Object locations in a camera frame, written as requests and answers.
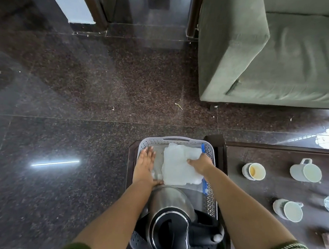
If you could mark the person's right hand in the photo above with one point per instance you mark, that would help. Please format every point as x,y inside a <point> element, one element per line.
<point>202,163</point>

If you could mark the person's left hand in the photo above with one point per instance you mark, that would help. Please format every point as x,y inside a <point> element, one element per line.
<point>144,168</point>

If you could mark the person's right thumb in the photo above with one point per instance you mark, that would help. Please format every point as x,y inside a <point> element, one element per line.
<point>192,161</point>

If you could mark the person's left thumb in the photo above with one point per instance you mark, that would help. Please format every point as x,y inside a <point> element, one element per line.
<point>157,182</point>

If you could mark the white cleaning cloth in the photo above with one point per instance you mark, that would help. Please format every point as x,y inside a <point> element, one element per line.
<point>178,169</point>

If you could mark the person's left forearm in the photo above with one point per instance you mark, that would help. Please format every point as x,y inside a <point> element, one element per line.
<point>119,212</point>

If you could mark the person's right forearm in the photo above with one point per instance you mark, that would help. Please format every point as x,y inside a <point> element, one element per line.
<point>239,212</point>

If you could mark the clear plastic pouch blue edge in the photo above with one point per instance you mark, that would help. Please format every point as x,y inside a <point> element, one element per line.
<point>205,186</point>

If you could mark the steel electric kettle black lid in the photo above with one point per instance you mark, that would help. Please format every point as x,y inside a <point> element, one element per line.
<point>169,221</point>

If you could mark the grey perforated plastic basket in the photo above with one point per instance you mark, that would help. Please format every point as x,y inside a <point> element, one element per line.
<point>211,199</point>

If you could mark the white cup with tea residue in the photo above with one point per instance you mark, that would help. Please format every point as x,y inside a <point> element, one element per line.
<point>253,172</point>

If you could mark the small white mug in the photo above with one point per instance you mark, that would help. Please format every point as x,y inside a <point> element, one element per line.
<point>289,211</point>

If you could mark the large white mug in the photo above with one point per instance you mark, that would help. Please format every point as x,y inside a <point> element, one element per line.
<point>307,172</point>

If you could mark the green fabric sofa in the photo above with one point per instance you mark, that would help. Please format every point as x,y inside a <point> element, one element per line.
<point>284,52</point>

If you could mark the dark wooden door frame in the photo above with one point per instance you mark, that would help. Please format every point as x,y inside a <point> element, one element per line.
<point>95,6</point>

